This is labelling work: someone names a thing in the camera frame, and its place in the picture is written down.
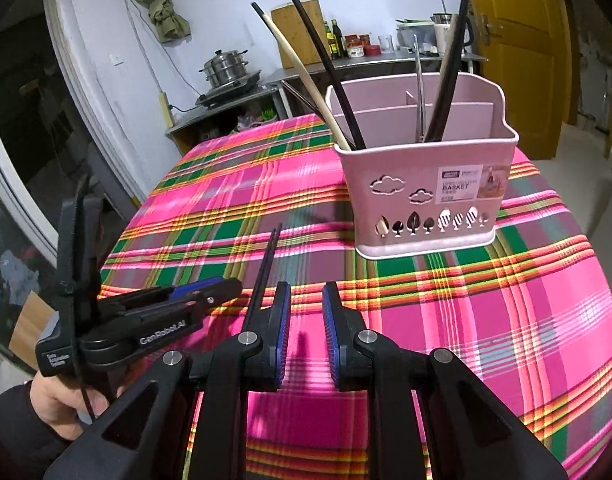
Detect green hanging cloth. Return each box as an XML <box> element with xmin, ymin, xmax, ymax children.
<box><xmin>123</xmin><ymin>0</ymin><xmax>191</xmax><ymax>44</ymax></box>

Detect black induction cooker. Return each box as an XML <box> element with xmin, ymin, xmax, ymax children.
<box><xmin>195</xmin><ymin>70</ymin><xmax>263</xmax><ymax>107</ymax></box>

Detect cardboard box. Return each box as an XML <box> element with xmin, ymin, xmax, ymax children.
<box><xmin>8</xmin><ymin>291</ymin><xmax>56</xmax><ymax>372</ymax></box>

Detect person's left hand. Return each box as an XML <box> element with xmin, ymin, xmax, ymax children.
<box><xmin>30</xmin><ymin>374</ymin><xmax>127</xmax><ymax>437</ymax></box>

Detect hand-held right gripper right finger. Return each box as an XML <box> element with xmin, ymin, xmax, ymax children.
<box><xmin>322</xmin><ymin>280</ymin><xmax>569</xmax><ymax>480</ymax></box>

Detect stainless steel steamer pot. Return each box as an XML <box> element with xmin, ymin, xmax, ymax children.
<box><xmin>200</xmin><ymin>48</ymin><xmax>250</xmax><ymax>89</ymax></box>

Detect white arched door frame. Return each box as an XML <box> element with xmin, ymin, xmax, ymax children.
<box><xmin>0</xmin><ymin>0</ymin><xmax>142</xmax><ymax>267</ymax></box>

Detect wooden cutting board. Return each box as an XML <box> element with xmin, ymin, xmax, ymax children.
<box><xmin>271</xmin><ymin>1</ymin><xmax>327</xmax><ymax>69</ymax></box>

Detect yellow wooden door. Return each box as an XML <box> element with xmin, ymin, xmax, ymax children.
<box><xmin>468</xmin><ymin>0</ymin><xmax>573</xmax><ymax>161</ymax></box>

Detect person's left forearm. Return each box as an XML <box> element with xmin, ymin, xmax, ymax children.
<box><xmin>0</xmin><ymin>382</ymin><xmax>86</xmax><ymax>480</ymax></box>

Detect pink plaid tablecloth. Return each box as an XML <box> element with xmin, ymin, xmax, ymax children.
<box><xmin>98</xmin><ymin>112</ymin><xmax>612</xmax><ymax>480</ymax></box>

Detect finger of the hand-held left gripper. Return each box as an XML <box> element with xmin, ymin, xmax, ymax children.
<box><xmin>98</xmin><ymin>276</ymin><xmax>227</xmax><ymax>314</ymax></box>
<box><xmin>178</xmin><ymin>279</ymin><xmax>244</xmax><ymax>314</ymax></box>

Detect pink plastic utensil basket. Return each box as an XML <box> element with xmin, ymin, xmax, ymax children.
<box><xmin>326</xmin><ymin>72</ymin><xmax>520</xmax><ymax>261</ymax></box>

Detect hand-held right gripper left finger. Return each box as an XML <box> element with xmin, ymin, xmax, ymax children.
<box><xmin>43</xmin><ymin>280</ymin><xmax>293</xmax><ymax>480</ymax></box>

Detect metal spoon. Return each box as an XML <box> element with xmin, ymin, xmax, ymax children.
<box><xmin>413</xmin><ymin>34</ymin><xmax>428</xmax><ymax>142</ymax></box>

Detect yellow power strip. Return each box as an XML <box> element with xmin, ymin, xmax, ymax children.
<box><xmin>158</xmin><ymin>92</ymin><xmax>175</xmax><ymax>129</ymax></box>

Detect white wall cable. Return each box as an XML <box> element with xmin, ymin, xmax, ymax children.
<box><xmin>124</xmin><ymin>0</ymin><xmax>199</xmax><ymax>100</ymax></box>

